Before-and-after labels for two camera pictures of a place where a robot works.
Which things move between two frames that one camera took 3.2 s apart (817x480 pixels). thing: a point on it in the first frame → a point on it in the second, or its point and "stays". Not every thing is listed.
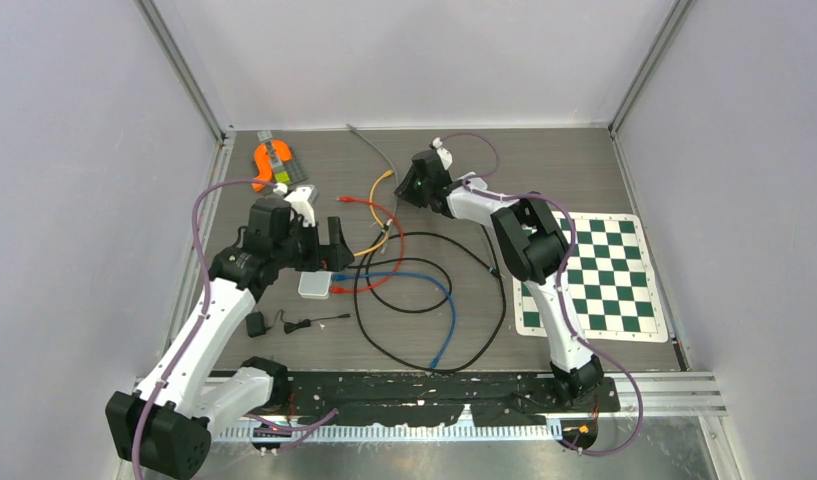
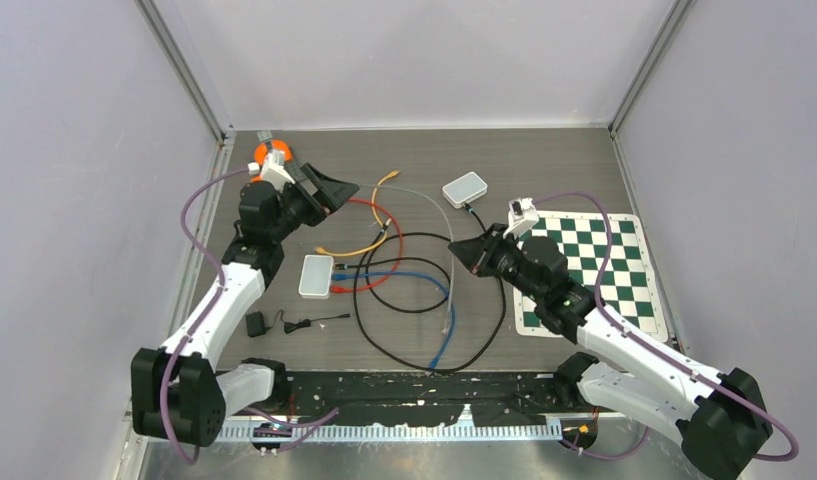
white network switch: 314,285 stays
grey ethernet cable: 373,142 → 449,229
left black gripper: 335,253 → 330,194
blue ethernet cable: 439,358 stays
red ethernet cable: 343,198 stays
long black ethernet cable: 402,259 stays
